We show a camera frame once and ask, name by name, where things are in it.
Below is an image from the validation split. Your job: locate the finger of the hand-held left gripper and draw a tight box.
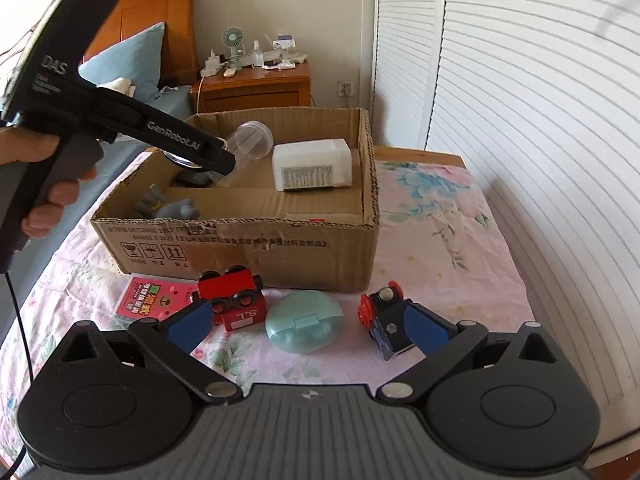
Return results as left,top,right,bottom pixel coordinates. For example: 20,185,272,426
199,132,237,174

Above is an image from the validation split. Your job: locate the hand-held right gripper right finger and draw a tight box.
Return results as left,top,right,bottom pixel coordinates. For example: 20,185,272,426
376,303,568,406

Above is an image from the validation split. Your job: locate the person's left hand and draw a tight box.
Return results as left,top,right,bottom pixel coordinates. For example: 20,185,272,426
0,126,99,242

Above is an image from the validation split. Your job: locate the brown cardboard box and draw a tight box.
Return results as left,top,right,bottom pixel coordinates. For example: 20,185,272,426
90,107,381,295

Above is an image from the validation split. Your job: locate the black toy train engine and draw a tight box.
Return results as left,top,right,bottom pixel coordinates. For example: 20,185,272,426
359,281,418,362

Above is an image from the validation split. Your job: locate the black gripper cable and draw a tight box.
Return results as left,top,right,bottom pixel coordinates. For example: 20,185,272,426
0,270,35,480

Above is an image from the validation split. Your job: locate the clear plastic jar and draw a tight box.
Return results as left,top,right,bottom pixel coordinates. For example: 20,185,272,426
212,121,275,188

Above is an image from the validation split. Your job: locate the wooden nightstand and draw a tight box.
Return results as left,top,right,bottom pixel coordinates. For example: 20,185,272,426
192,60,313,113

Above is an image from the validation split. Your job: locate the pink card packet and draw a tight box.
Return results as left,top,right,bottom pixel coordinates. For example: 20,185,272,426
116,275,201,322

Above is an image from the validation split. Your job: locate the large blue pillow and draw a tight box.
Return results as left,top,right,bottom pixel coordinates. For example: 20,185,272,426
80,22,166,93

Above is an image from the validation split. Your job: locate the white louvered closet door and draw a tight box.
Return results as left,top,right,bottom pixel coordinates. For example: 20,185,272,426
372,0,447,152
425,0,640,411

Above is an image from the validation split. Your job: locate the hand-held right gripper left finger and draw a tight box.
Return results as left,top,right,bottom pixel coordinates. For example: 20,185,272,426
50,298,245,409

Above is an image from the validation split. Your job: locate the red toy train car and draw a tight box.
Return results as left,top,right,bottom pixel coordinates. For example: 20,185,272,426
198,267,267,332

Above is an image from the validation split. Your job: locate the wooden headboard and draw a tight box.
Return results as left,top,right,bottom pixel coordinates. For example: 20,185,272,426
82,0,198,87

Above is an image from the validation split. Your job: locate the white phone stand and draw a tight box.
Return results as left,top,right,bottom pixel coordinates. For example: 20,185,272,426
272,32,297,70

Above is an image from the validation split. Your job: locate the small green desk fan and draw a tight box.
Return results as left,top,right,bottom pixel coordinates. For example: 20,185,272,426
221,27,246,71

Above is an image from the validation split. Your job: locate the white power strip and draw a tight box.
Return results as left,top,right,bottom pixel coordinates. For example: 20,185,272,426
201,49,226,77

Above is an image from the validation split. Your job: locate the white plastic bottle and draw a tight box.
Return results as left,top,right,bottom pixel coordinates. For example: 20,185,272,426
271,139,353,192

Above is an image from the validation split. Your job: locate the grey toy figure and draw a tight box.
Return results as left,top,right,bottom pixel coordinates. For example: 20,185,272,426
134,183,201,221

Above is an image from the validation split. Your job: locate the teal round case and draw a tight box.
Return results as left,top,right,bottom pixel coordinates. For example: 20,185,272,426
265,291,345,355

